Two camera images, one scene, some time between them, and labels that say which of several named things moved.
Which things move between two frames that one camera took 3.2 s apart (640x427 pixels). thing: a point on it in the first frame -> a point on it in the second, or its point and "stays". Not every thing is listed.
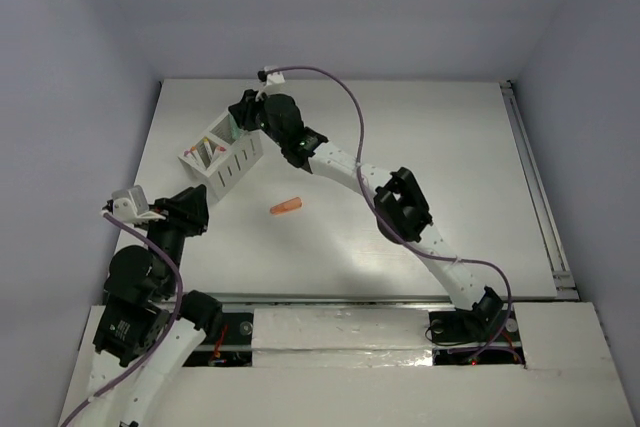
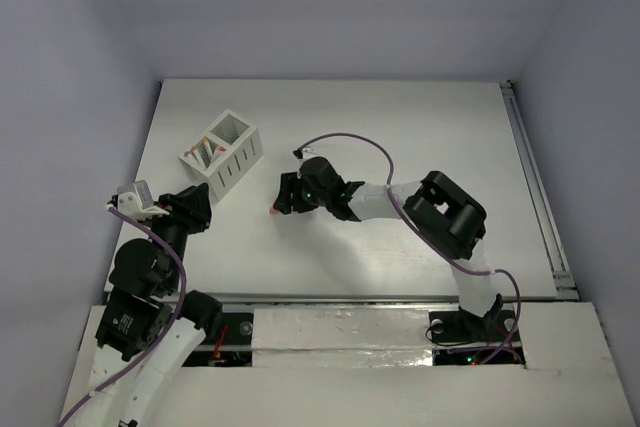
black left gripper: [181, 214] stays
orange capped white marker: [196, 153] stays
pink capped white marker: [187, 153] stays
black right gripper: [245, 108] -> [291, 182]
